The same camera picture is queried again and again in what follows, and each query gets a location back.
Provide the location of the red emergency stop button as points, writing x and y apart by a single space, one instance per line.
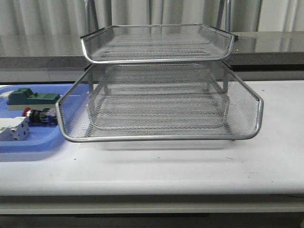
46 116

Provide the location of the blue plastic tray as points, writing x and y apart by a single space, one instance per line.
40 138

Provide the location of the silver mesh tray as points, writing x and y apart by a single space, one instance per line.
214 78
157 43
157 112

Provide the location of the silver bottom mesh tray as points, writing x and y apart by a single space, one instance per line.
157 112

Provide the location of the green and beige switch block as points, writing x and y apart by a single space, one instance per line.
25 97

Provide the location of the grey metal rack frame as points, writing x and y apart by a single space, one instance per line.
158 82

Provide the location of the silver top mesh tray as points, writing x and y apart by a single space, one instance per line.
157 43

